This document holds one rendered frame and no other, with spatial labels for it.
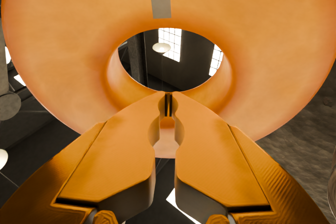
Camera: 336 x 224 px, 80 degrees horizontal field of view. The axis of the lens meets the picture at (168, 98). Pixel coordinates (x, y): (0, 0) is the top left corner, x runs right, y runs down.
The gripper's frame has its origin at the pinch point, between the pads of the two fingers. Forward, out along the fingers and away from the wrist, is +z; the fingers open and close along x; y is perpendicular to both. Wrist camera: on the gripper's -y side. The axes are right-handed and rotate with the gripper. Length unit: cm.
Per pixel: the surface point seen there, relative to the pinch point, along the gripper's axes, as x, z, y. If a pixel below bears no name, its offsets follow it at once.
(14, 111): -185, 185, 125
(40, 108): -588, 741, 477
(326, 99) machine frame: 33.1, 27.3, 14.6
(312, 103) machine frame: 31.7, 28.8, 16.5
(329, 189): 29.3, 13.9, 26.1
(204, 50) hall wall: 122, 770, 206
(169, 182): -1, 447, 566
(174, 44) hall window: 5, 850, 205
